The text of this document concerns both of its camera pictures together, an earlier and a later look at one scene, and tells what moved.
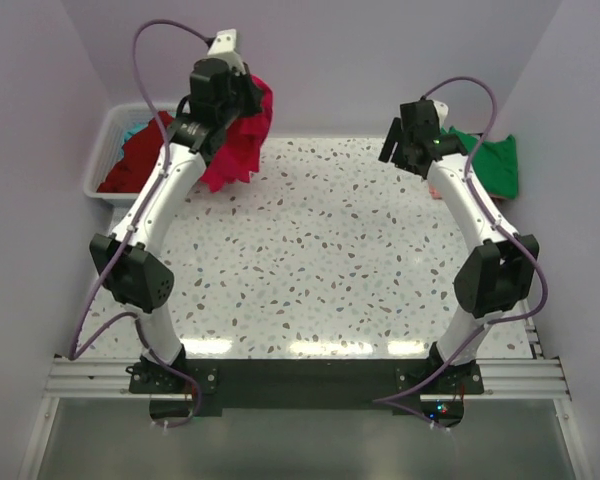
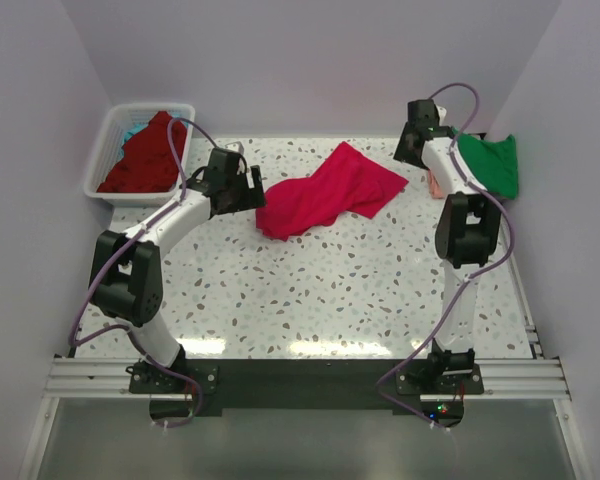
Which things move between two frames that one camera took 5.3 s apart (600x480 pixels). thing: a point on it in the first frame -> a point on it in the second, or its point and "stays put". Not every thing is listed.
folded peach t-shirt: x=436 y=195 stays put
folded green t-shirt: x=494 y=162 stays put
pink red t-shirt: x=239 y=155 -> x=346 y=181
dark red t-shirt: x=140 y=155 stays put
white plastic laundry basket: x=103 y=161 stays put
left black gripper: x=254 y=101 -> x=249 y=200
